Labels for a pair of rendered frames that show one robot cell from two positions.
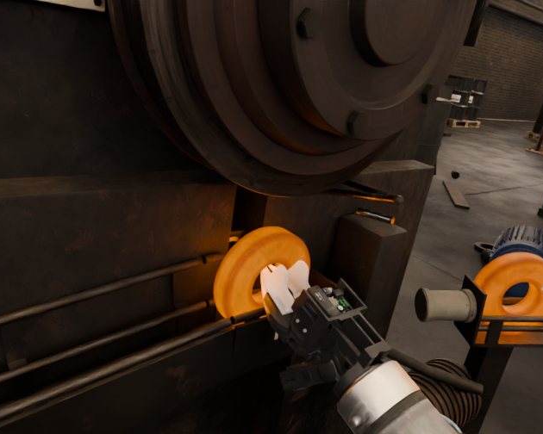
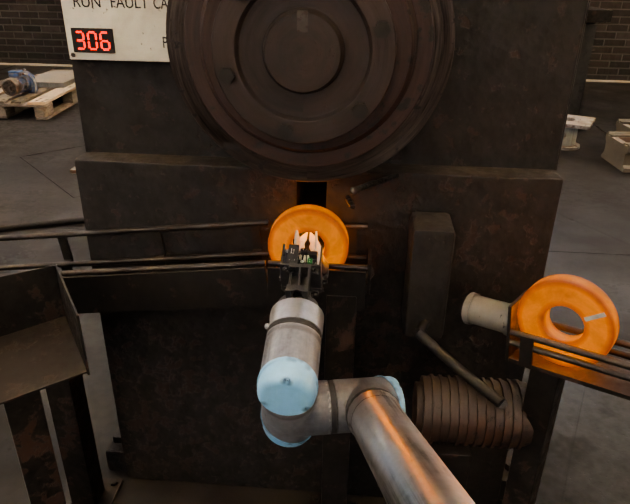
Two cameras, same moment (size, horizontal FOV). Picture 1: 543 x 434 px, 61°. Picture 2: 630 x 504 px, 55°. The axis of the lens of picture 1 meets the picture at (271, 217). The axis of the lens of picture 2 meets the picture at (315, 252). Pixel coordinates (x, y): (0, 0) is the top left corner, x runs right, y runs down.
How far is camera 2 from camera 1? 0.83 m
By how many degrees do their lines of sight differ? 43
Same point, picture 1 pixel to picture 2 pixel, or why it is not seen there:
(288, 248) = (319, 222)
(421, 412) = (288, 327)
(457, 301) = (492, 310)
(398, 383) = (291, 309)
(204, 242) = (275, 210)
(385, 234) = (420, 229)
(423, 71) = (355, 93)
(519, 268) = (554, 289)
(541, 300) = (587, 332)
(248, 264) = (282, 227)
